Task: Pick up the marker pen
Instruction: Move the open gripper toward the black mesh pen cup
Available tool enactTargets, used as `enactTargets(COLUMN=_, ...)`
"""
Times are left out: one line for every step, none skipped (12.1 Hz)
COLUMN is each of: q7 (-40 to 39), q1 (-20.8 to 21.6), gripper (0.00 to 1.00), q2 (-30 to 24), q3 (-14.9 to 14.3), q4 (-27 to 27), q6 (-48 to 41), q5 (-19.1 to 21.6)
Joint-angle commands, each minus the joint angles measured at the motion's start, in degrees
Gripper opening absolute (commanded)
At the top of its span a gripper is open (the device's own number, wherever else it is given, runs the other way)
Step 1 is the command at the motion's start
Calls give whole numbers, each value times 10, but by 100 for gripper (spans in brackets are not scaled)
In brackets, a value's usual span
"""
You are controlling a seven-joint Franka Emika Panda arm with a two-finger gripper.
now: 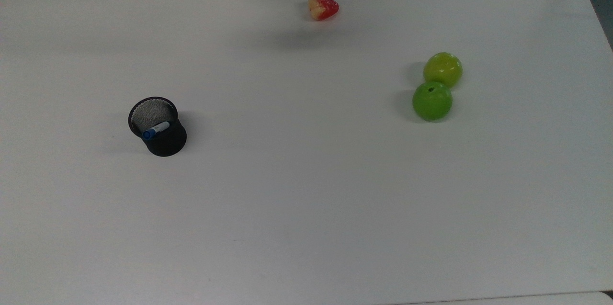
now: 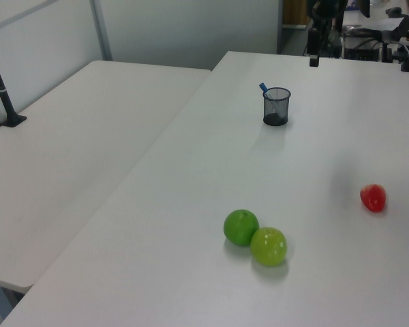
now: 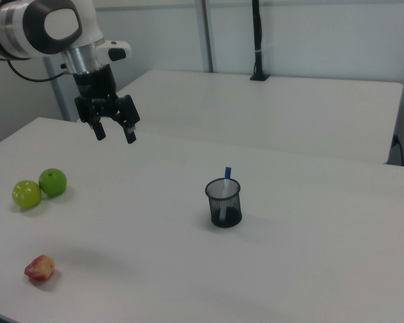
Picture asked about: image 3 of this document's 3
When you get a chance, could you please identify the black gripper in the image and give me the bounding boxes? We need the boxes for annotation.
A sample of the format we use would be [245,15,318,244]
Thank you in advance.
[73,65,142,145]

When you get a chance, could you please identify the white marker pen blue cap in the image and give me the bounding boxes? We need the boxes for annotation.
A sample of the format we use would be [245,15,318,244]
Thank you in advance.
[220,166,235,221]

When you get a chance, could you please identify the black mesh pen cup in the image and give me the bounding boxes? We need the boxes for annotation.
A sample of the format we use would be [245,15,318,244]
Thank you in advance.
[205,178,243,229]

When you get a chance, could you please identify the dark green apple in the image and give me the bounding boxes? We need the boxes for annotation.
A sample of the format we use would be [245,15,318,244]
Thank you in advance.
[38,168,67,199]

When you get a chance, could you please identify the yellow-green apple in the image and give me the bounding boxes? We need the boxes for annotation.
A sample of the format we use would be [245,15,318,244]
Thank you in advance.
[12,180,42,210]

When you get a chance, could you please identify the red yellow apple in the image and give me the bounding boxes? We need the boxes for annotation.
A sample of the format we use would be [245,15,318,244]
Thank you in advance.
[24,254,56,283]

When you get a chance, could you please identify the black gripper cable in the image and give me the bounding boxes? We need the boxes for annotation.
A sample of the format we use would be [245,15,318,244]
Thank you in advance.
[7,59,69,82]

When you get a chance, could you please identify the black camera stand pole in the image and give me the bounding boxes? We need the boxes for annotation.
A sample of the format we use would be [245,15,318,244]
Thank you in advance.
[249,0,271,82]

